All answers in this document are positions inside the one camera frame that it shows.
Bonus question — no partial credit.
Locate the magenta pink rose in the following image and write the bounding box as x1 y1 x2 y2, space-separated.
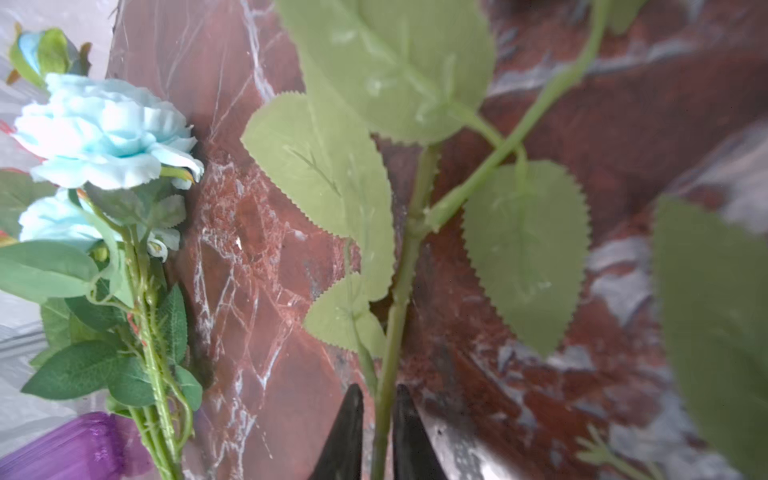
242 1 613 479

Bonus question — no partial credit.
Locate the blue purple glass vase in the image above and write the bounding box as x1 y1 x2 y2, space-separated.
1 412 156 479

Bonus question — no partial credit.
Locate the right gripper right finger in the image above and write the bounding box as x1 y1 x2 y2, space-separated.
393 384 447 480

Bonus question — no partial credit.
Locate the light blue peony spray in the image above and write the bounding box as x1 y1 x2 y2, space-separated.
1 27 204 479

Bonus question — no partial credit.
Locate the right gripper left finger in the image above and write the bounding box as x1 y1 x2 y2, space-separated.
308 384 364 480

